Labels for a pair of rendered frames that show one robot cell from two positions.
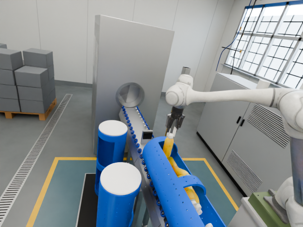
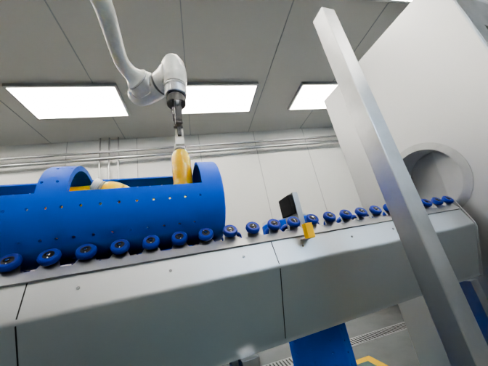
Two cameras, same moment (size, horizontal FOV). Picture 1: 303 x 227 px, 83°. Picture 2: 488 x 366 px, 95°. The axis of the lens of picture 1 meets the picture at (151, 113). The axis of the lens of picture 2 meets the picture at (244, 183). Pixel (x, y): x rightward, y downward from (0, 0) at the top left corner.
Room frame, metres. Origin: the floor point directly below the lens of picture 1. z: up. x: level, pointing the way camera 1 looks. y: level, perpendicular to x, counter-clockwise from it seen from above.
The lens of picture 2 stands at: (1.30, -0.90, 0.87)
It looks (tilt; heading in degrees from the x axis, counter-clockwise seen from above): 19 degrees up; 93
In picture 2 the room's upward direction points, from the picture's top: 11 degrees counter-clockwise
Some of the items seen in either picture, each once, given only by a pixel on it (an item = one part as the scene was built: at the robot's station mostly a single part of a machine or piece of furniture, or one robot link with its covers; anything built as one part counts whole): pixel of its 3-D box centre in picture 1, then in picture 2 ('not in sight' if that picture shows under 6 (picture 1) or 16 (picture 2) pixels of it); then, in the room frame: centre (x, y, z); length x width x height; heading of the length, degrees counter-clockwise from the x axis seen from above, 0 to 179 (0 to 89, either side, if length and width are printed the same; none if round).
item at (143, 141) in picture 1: (146, 137); (291, 214); (1.42, 0.00, 1.00); 0.10 x 0.04 x 0.15; 113
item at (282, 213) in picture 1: (283, 203); not in sight; (0.84, -0.97, 1.11); 0.22 x 0.18 x 0.06; 16
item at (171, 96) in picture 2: (176, 112); (176, 107); (1.05, -0.17, 1.50); 0.08 x 0.07 x 0.09; 113
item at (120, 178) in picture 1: (121, 177); not in sight; (0.85, 0.11, 1.03); 0.28 x 0.28 x 0.01
